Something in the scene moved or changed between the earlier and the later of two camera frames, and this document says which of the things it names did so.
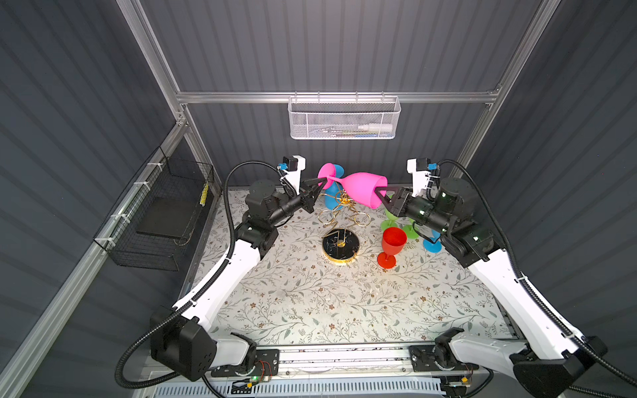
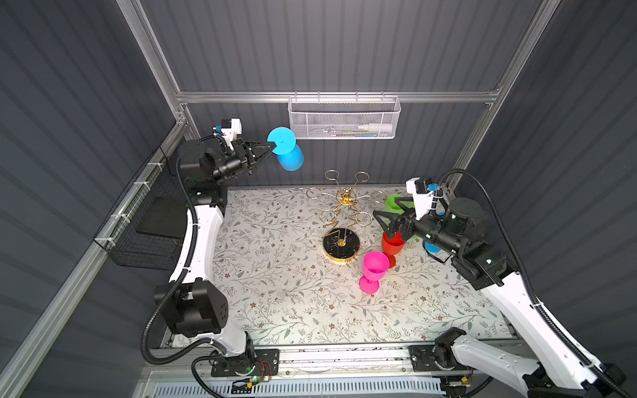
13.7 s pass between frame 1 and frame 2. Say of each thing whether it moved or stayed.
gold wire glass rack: stayed
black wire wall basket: stayed
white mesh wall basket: stayed
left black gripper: moved
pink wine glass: moved
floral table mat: stayed
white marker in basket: stayed
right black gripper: moved
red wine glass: stayed
